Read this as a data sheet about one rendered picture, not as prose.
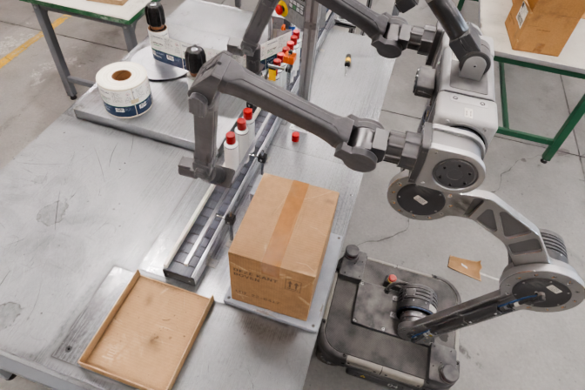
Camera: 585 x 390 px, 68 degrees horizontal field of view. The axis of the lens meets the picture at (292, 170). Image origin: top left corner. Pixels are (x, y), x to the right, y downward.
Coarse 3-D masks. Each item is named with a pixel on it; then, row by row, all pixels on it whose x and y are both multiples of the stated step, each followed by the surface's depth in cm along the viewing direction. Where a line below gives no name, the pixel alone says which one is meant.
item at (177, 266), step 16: (320, 32) 239; (256, 128) 182; (256, 144) 176; (240, 176) 163; (208, 208) 152; (224, 208) 153; (192, 240) 143; (208, 240) 143; (176, 256) 138; (176, 272) 135; (192, 272) 137
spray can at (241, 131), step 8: (240, 120) 154; (240, 128) 155; (248, 128) 158; (240, 136) 156; (248, 136) 159; (240, 144) 159; (248, 144) 162; (240, 152) 163; (240, 160) 166; (248, 160) 168
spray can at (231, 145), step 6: (228, 132) 149; (228, 138) 148; (234, 138) 149; (228, 144) 150; (234, 144) 151; (228, 150) 151; (234, 150) 152; (228, 156) 153; (234, 156) 154; (228, 162) 156; (234, 162) 156; (234, 168) 158
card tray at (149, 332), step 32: (128, 288) 133; (160, 288) 136; (128, 320) 128; (160, 320) 129; (192, 320) 129; (96, 352) 121; (128, 352) 122; (160, 352) 123; (128, 384) 116; (160, 384) 117
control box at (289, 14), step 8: (280, 0) 161; (288, 0) 158; (296, 0) 154; (288, 8) 159; (288, 16) 162; (296, 16) 158; (304, 16) 154; (320, 16) 158; (296, 24) 160; (304, 24) 156; (320, 24) 161
